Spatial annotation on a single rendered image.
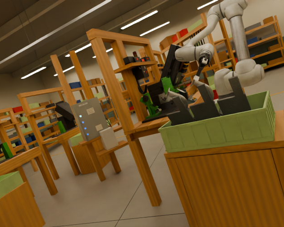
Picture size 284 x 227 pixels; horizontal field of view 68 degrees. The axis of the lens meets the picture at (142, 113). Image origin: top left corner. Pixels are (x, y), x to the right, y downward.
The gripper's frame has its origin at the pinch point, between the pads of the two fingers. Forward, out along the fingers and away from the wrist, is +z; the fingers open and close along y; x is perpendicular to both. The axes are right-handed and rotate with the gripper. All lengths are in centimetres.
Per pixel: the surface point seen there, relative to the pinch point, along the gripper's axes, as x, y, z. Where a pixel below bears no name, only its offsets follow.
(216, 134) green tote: 21.0, -13.4, 34.1
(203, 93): 6.0, -2.3, 18.7
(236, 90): 20.7, 8.0, 19.9
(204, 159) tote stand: 22, -31, 39
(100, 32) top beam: -103, -30, -60
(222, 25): 21, -78, -387
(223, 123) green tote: 21.2, -5.7, 32.3
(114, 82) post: -70, -62, -35
